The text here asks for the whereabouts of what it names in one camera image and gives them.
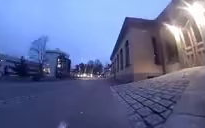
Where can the row of distant trees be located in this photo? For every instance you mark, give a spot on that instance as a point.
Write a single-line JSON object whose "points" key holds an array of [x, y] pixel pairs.
{"points": [[90, 66]]}

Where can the white building with glass front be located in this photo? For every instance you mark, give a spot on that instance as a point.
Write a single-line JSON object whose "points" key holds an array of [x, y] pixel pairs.
{"points": [[58, 63]]}

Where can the grey cobblestone paving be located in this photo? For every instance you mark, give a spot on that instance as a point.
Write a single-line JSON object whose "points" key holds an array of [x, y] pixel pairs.
{"points": [[150, 100]]}

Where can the dark grey asphalt road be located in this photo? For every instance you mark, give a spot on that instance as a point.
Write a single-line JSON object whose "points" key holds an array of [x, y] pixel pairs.
{"points": [[56, 103]]}

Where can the bare leafless tree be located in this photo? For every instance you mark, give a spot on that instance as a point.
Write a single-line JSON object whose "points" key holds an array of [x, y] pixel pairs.
{"points": [[39, 50]]}

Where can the robot's own part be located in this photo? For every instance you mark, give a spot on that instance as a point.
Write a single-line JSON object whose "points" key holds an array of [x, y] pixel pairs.
{"points": [[62, 125]]}

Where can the large building with lit door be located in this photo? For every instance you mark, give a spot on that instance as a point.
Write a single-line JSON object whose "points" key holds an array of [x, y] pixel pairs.
{"points": [[190, 36]]}

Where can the long low pale building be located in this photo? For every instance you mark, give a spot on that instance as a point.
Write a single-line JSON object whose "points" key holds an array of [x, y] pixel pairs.
{"points": [[10, 65]]}

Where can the smooth grey stone strip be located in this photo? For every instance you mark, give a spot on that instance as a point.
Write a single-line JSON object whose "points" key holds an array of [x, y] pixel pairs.
{"points": [[190, 106]]}

